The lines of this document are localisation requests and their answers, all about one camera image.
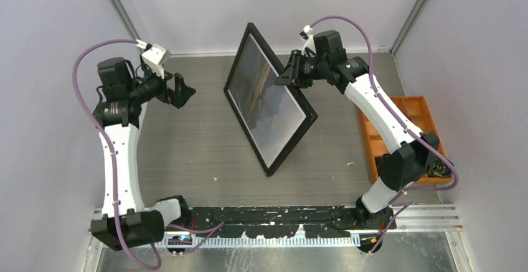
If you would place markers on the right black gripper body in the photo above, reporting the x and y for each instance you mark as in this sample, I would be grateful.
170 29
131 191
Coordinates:
308 71

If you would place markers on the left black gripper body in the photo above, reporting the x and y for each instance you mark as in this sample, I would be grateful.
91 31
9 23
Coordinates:
165 93

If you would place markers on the landscape photo print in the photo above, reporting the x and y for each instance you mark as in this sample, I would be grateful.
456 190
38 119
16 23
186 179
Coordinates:
270 112

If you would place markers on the wooden picture frame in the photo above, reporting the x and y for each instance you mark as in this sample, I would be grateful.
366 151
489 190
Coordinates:
311 114

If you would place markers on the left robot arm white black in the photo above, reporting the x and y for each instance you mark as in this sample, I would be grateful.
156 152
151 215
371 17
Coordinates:
119 159

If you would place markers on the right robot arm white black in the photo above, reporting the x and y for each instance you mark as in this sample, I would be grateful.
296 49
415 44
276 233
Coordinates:
410 153

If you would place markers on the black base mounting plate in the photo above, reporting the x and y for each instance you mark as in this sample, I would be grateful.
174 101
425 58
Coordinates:
334 221

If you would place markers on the blue yellow rolled tie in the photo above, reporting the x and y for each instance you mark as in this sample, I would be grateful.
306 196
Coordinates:
439 169

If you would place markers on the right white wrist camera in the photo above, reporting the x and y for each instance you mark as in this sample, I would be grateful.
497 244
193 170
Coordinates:
308 48

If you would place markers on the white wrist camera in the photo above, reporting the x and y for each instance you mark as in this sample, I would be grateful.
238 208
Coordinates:
308 48
154 57

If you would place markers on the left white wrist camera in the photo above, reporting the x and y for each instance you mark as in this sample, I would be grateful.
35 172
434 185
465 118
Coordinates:
154 57

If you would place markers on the aluminium front rail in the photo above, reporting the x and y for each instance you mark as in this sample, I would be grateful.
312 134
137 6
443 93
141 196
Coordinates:
415 218

